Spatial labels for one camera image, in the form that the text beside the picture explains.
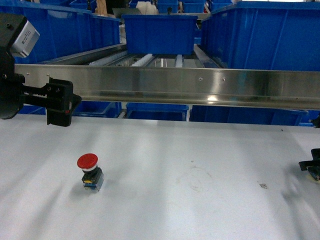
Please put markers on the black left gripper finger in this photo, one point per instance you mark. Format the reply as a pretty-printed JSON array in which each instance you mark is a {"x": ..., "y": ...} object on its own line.
[{"x": 58, "y": 97}]

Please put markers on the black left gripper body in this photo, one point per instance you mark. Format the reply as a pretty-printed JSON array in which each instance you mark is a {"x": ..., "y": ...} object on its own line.
[{"x": 11, "y": 86}]

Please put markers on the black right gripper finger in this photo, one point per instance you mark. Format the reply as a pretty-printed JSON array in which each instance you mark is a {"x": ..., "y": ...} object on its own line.
[{"x": 315, "y": 162}]

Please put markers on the green push button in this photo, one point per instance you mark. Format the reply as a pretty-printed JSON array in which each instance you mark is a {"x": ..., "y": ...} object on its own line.
[{"x": 314, "y": 171}]

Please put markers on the red mushroom push button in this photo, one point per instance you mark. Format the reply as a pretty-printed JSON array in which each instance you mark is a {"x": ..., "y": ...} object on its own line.
[{"x": 93, "y": 176}]

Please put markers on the lower blue bin left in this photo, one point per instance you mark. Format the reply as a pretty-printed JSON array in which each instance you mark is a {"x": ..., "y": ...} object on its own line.
[{"x": 98, "y": 109}]

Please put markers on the large blue bin left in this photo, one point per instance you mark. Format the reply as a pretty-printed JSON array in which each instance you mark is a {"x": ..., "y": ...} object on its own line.
[{"x": 63, "y": 31}]

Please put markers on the large blue bin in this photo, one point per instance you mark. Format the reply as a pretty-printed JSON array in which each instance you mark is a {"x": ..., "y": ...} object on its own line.
[
  {"x": 264, "y": 35},
  {"x": 63, "y": 31}
]

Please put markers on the lower blue bin centre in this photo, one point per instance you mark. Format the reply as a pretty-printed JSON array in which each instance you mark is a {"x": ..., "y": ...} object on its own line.
[{"x": 157, "y": 111}]

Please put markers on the white roller track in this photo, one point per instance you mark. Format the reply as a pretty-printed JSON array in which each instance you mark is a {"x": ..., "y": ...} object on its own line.
[{"x": 143, "y": 61}]

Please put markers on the lower blue bin right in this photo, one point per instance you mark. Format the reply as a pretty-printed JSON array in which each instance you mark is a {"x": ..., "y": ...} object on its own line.
[{"x": 246, "y": 115}]

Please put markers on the large blue bin right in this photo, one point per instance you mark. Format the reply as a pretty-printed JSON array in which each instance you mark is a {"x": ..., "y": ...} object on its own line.
[{"x": 264, "y": 35}]

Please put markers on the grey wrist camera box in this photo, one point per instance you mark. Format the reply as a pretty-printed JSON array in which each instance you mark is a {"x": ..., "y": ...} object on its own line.
[{"x": 17, "y": 35}]

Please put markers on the stainless steel shelf rail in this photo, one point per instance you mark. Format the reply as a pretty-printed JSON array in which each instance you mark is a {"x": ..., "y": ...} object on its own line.
[{"x": 189, "y": 86}]

